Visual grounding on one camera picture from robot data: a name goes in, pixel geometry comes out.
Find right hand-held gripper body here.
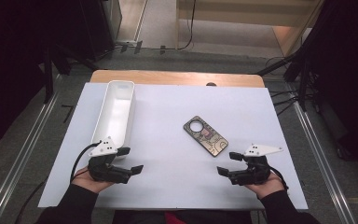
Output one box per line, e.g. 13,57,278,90
227,143,283,187

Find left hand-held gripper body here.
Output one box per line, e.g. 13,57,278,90
88,135,133,185

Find cartoon print phone case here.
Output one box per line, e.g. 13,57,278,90
183,115,229,158

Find white plastic bin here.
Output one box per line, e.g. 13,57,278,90
90,79,137,160

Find person's left hand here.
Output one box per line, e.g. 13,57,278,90
71,166,115,194

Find person's right hand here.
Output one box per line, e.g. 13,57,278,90
245,171,286,200

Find white board sheet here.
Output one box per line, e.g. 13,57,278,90
37,82,309,211

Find person's dark clothed torso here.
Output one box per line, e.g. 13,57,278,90
111,209,257,224

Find black stand leg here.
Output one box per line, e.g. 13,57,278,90
41,46,56,105

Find black metal stand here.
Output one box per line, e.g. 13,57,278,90
255,52,312,112

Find black cabinet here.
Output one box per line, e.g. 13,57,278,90
80,0,123,62

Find dark curtain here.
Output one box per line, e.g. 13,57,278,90
0,0,87,153
304,0,358,172

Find light wooden shelf unit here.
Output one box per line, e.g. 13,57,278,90
175,0,324,59

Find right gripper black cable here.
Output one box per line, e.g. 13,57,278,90
268,166,290,190

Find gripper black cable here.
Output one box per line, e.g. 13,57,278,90
268,166,290,190
13,141,102,224

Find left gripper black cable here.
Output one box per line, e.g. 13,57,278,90
13,141,102,224

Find metal floor rail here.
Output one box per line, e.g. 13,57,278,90
0,90,60,224
292,101,358,224

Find black floor cables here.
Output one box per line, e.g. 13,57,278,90
268,88,300,117

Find black hanging cable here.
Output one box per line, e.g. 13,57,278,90
178,0,198,50

